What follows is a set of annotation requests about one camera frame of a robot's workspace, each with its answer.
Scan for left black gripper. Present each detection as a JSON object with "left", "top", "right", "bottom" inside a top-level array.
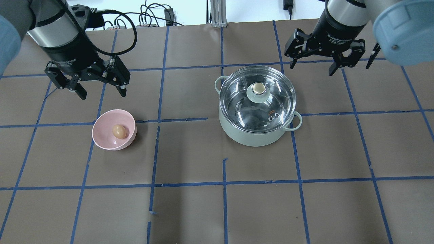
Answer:
[{"left": 44, "top": 37, "right": 131, "bottom": 99}]

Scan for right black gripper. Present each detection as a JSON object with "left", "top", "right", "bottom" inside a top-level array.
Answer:
[{"left": 284, "top": 10, "right": 366, "bottom": 76}]

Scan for brown egg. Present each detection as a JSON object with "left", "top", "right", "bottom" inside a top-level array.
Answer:
[{"left": 112, "top": 124, "right": 127, "bottom": 139}]

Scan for glass pot lid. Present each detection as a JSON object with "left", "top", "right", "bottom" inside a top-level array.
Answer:
[{"left": 219, "top": 65, "right": 297, "bottom": 133}]

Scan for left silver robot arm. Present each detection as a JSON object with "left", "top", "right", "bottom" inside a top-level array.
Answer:
[{"left": 0, "top": 0, "right": 138, "bottom": 99}]

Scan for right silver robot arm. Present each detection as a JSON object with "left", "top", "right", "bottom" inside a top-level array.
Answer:
[{"left": 284, "top": 0, "right": 434, "bottom": 76}]

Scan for pale green cooking pot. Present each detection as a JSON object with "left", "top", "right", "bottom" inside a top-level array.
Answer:
[{"left": 214, "top": 65, "right": 303, "bottom": 147}]

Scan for pink plastic bowl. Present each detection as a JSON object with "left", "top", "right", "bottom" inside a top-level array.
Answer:
[{"left": 92, "top": 109, "right": 137, "bottom": 151}]

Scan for black power adapter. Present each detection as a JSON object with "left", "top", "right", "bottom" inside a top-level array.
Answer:
[{"left": 164, "top": 8, "right": 175, "bottom": 26}]

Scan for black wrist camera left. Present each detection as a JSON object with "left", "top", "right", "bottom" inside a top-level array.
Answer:
[{"left": 71, "top": 4, "right": 104, "bottom": 30}]

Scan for aluminium frame post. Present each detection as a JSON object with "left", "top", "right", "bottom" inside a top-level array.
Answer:
[{"left": 209, "top": 0, "right": 228, "bottom": 27}]

